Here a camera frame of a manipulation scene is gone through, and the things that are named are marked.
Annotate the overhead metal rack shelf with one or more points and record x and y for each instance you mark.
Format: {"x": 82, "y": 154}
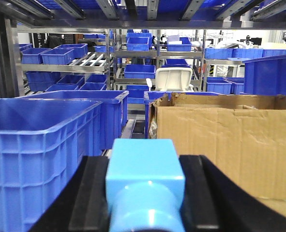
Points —
{"x": 147, "y": 14}

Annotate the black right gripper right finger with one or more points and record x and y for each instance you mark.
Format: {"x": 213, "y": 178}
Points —
{"x": 214, "y": 203}

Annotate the torn open cardboard box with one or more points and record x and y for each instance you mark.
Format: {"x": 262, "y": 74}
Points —
{"x": 243, "y": 135}

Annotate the large blue bin near left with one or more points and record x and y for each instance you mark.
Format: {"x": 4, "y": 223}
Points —
{"x": 42, "y": 142}

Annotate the white plastic chair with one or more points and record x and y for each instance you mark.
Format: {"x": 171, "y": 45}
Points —
{"x": 173, "y": 79}

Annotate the large blue bin right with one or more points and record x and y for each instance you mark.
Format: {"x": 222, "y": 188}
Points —
{"x": 265, "y": 76}

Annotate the large blue bin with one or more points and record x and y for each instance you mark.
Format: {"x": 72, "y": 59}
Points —
{"x": 265, "y": 76}
{"x": 42, "y": 142}

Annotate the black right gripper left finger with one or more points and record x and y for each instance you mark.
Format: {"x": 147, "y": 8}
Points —
{"x": 82, "y": 205}

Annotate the light blue block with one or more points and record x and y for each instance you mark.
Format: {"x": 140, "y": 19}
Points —
{"x": 145, "y": 186}

